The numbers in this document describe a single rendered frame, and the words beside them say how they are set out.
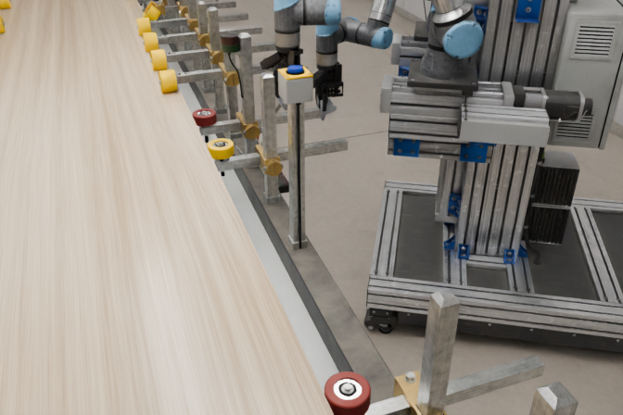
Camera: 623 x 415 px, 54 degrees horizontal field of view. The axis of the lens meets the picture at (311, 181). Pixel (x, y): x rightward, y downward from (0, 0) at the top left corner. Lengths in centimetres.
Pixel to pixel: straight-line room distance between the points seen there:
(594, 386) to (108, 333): 180
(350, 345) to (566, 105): 111
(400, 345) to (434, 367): 141
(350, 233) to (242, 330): 188
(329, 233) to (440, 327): 207
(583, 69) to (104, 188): 155
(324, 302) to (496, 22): 114
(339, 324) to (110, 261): 55
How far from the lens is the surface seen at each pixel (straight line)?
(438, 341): 104
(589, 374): 258
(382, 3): 214
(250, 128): 209
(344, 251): 294
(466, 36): 188
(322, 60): 215
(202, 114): 211
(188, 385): 115
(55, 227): 162
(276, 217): 190
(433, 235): 272
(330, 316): 155
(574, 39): 221
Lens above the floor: 174
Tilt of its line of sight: 30 degrees down
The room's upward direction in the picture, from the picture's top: straight up
